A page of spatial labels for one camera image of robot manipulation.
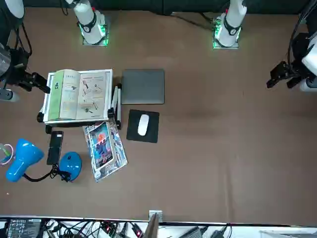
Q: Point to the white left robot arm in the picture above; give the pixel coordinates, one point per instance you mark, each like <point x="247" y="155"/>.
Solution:
<point x="230" y="22"/>

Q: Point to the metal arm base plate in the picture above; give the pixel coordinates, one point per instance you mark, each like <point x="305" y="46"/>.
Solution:
<point x="105" y="42"/>
<point x="235" y="46"/>

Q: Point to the aluminium profile post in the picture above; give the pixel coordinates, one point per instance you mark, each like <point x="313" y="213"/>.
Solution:
<point x="153" y="226"/>

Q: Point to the green marker pen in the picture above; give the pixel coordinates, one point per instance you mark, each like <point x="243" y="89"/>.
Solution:
<point x="3" y="151"/>

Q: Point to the white folding reading stand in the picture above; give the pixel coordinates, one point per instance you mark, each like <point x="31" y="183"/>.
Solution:
<point x="109" y="81"/>

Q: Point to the small black power adapter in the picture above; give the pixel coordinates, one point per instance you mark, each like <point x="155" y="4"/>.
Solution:
<point x="219" y="233"/>

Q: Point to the black power strip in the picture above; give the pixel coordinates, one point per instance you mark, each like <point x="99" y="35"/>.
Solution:
<point x="137" y="230"/>
<point x="108" y="227"/>

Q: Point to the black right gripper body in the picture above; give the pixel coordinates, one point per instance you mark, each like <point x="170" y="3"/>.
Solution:
<point x="18" y="72"/>

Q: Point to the pink mesh pen cup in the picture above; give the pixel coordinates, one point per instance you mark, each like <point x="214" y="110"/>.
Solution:
<point x="10" y="153"/>

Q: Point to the green cover cookbook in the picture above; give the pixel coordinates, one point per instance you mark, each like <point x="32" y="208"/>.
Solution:
<point x="74" y="96"/>

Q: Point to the blue cover comic magazine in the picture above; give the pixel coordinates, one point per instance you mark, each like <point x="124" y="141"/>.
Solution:
<point x="102" y="146"/>

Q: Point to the silver border magazine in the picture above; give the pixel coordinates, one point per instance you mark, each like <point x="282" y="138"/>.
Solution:
<point x="119" y="156"/>

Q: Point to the black labelled power adapter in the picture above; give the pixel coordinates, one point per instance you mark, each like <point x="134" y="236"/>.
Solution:
<point x="23" y="228"/>

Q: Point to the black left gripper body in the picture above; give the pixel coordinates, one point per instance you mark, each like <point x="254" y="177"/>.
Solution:
<point x="301" y="47"/>

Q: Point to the blue desk lamp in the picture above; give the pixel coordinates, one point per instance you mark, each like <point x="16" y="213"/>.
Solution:
<point x="23" y="158"/>

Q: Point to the white computer mouse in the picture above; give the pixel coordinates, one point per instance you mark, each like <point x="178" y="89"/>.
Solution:
<point x="142" y="124"/>

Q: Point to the grey power adapter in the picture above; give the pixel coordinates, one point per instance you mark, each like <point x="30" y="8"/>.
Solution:
<point x="192" y="233"/>

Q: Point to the black flip phone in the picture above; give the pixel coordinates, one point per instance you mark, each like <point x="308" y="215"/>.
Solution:
<point x="55" y="148"/>

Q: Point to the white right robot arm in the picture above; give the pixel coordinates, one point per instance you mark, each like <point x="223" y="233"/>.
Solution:
<point x="89" y="24"/>

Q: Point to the grey closed laptop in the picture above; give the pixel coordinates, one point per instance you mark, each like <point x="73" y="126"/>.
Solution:
<point x="143" y="86"/>

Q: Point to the black mouse pad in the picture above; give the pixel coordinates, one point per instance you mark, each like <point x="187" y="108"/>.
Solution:
<point x="132" y="129"/>

